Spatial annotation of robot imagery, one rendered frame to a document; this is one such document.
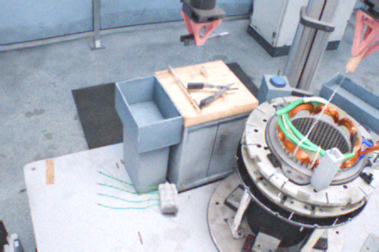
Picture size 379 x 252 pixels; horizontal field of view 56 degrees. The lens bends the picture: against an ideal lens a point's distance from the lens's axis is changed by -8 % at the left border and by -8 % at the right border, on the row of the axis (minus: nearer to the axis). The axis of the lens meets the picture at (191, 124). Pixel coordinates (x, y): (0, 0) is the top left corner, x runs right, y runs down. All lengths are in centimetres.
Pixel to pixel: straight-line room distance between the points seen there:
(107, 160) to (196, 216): 31
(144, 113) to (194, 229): 33
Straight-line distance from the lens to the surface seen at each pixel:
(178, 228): 101
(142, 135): 85
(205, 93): 94
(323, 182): 73
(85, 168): 113
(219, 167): 108
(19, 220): 201
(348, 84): 119
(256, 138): 81
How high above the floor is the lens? 163
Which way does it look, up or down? 42 degrees down
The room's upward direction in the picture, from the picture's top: 9 degrees clockwise
